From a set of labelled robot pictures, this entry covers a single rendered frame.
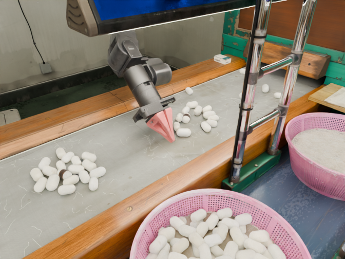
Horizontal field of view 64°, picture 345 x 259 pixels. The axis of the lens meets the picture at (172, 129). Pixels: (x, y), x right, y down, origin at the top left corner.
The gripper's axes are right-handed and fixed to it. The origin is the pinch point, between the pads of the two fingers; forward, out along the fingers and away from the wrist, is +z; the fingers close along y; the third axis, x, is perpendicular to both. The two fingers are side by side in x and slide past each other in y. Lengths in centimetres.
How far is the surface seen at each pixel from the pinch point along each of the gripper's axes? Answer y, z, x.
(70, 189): -25.2, 0.1, 1.1
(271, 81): 53, -3, 5
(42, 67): 29, -126, 173
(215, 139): 10.4, 5.4, -1.8
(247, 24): 61, -28, 6
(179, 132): 3.9, -0.6, 1.4
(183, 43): 143, -91, 126
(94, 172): -19.6, -0.8, 1.4
